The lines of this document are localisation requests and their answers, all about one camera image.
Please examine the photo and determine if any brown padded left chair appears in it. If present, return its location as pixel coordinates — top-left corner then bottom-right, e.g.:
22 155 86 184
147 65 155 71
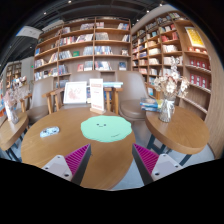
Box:
27 77 53 124

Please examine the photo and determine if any wooden armchair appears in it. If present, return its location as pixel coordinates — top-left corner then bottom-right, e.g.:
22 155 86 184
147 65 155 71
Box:
42 88 65 114

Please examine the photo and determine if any white computer mouse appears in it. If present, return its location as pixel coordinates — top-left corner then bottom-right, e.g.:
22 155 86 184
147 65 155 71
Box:
40 126 60 138

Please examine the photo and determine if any round wooden left table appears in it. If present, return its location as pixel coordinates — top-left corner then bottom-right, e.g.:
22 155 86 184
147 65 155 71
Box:
0 112 29 151

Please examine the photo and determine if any round wooden centre table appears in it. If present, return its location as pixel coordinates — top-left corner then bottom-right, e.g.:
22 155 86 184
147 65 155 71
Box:
21 108 135 190

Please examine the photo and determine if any glass vase with dried flowers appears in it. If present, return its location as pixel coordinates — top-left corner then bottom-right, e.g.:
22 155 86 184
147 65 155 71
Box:
154 57 190 123

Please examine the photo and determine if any white standing sign card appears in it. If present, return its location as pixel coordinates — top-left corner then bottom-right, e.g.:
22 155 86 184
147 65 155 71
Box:
90 78 105 114

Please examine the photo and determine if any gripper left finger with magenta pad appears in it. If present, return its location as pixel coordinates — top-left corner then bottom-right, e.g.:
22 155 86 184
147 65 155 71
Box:
42 144 91 185

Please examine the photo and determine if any framed white picture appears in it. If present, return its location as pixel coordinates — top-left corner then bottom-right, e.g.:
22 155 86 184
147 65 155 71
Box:
63 81 87 104

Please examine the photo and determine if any centre wooden bookshelf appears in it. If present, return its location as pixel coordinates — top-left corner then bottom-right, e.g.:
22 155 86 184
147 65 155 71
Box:
34 16 132 87

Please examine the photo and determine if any round wooden table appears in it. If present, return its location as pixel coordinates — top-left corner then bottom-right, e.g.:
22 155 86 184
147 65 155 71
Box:
145 106 209 155
0 112 29 151
21 108 135 190

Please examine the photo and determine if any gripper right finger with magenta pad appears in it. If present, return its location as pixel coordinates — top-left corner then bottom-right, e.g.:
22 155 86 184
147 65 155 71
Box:
132 143 182 185

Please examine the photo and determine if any round wooden right table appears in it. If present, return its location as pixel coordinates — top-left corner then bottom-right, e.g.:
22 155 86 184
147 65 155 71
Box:
145 106 209 155

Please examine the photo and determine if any wooden stool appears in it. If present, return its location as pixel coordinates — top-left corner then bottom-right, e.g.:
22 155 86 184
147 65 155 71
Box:
104 87 123 114

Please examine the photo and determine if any green smiley mouse pad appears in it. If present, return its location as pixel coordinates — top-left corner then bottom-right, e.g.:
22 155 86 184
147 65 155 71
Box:
81 115 132 143

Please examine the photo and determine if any yellow poster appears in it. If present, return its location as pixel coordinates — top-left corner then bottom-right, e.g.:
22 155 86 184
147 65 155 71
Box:
185 27 205 48

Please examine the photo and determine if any wooden bookshelf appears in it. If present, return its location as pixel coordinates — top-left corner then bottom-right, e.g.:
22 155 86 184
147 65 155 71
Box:
34 16 132 87
132 10 211 119

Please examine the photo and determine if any right wooden bookshelf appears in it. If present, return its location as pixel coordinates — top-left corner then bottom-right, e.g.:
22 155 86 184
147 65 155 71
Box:
132 10 211 119

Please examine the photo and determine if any stack of books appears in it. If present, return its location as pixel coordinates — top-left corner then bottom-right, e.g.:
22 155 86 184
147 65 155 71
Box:
140 98 163 112

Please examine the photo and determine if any brown padded chair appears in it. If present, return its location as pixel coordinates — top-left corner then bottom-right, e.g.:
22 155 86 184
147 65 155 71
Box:
27 77 53 124
115 70 150 122

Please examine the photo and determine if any left vase with pink flowers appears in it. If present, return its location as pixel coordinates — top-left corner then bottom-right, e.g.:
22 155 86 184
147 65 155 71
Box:
3 76 29 124

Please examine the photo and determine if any brown padded right chair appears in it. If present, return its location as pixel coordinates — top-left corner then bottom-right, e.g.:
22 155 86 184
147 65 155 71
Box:
115 70 150 122

